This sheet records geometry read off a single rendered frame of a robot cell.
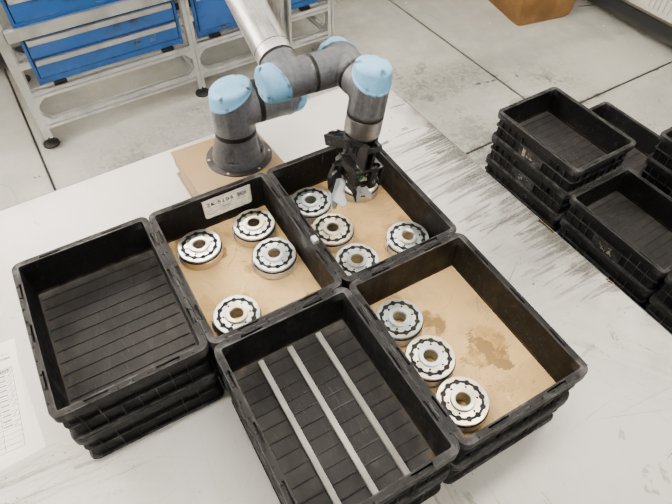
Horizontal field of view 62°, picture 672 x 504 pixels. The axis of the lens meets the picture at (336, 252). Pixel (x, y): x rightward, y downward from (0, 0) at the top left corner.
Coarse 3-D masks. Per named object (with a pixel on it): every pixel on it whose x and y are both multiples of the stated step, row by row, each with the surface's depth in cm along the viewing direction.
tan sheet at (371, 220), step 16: (384, 192) 149; (336, 208) 145; (352, 208) 145; (368, 208) 145; (384, 208) 145; (400, 208) 145; (368, 224) 141; (384, 224) 141; (368, 240) 138; (384, 240) 138; (384, 256) 135
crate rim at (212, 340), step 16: (256, 176) 138; (208, 192) 135; (272, 192) 135; (176, 208) 132; (288, 208) 131; (160, 240) 125; (320, 256) 124; (176, 272) 119; (336, 272) 119; (192, 304) 114; (288, 304) 114; (256, 320) 112; (208, 336) 110; (224, 336) 110
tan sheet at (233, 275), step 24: (288, 240) 138; (216, 264) 133; (240, 264) 133; (192, 288) 129; (216, 288) 129; (240, 288) 129; (264, 288) 129; (288, 288) 129; (312, 288) 129; (264, 312) 125; (216, 336) 121
